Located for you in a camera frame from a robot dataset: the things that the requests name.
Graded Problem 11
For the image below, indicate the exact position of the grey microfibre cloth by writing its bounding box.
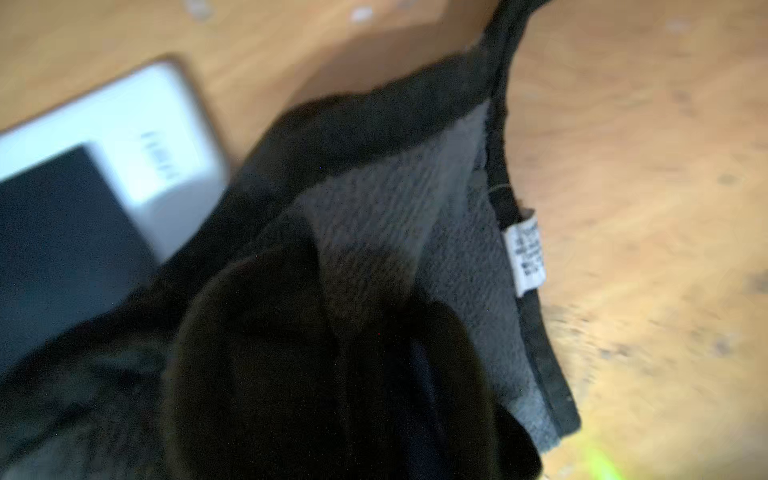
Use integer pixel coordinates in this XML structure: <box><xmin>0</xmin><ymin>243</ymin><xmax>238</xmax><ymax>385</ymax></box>
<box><xmin>1</xmin><ymin>1</ymin><xmax>581</xmax><ymax>479</ymax></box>

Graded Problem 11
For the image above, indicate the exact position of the white drawing tablet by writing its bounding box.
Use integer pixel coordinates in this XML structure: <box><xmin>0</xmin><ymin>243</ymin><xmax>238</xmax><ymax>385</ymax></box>
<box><xmin>1</xmin><ymin>59</ymin><xmax>229</xmax><ymax>370</ymax></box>

